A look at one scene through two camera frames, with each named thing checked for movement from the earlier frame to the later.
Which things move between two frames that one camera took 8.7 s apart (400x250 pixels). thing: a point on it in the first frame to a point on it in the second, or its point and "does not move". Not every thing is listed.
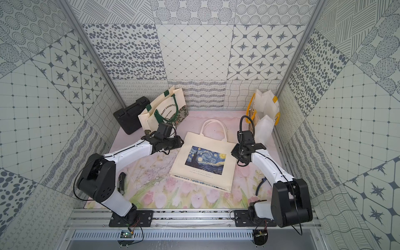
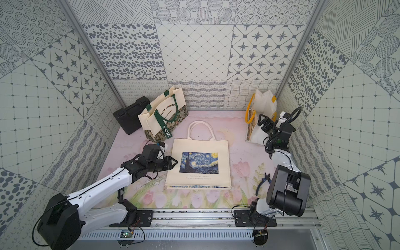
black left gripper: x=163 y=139 to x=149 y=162
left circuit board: x=125 y=234 does not move
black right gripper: x=234 y=153 to x=270 y=123
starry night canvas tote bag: x=208 y=158 does not move
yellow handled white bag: x=263 y=111 does not move
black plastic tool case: x=128 y=117 does not move
